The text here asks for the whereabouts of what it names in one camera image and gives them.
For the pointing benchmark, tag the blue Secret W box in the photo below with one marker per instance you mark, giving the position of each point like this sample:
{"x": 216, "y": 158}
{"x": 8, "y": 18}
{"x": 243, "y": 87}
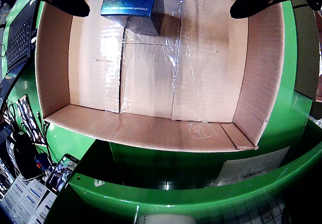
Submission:
{"x": 128, "y": 0}

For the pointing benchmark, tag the open cardboard box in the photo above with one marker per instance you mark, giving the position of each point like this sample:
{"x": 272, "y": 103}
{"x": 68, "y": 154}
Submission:
{"x": 305, "y": 53}

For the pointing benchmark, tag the large shallow cardboard tray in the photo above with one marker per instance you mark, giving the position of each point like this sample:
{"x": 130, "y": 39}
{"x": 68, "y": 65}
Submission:
{"x": 151, "y": 83}

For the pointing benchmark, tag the black laptop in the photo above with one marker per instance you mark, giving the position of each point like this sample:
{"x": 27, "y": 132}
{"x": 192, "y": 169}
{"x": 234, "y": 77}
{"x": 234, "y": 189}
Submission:
{"x": 20, "y": 37}

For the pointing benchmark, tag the dark photo card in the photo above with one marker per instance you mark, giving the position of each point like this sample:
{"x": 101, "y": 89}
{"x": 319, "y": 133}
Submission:
{"x": 29, "y": 118}

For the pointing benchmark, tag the black round device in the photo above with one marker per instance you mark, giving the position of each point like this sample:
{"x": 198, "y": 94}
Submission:
{"x": 25, "y": 158}

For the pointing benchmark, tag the blue red adapter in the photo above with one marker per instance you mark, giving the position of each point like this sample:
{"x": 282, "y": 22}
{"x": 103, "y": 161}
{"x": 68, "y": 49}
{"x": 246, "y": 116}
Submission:
{"x": 41, "y": 162}

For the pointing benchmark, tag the white paper label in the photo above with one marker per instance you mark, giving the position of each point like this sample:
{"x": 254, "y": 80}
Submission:
{"x": 251, "y": 168}

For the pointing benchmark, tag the black smartphone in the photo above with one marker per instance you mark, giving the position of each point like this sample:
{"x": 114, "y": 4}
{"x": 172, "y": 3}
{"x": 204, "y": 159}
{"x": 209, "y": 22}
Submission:
{"x": 60, "y": 173}

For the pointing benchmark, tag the printed paper sheet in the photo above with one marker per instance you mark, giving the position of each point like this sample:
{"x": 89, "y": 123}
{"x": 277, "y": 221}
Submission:
{"x": 17, "y": 198}
{"x": 42, "y": 209}

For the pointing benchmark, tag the white gridded sheet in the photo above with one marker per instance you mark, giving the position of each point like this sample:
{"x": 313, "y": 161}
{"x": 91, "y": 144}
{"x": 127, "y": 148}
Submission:
{"x": 256, "y": 214}

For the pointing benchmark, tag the green metal cabinet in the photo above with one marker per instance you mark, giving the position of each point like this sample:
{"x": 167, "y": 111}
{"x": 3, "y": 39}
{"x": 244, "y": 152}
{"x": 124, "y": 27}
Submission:
{"x": 176, "y": 196}

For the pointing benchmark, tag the white tape roll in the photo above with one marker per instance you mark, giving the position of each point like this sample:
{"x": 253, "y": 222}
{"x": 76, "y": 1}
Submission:
{"x": 166, "y": 219}

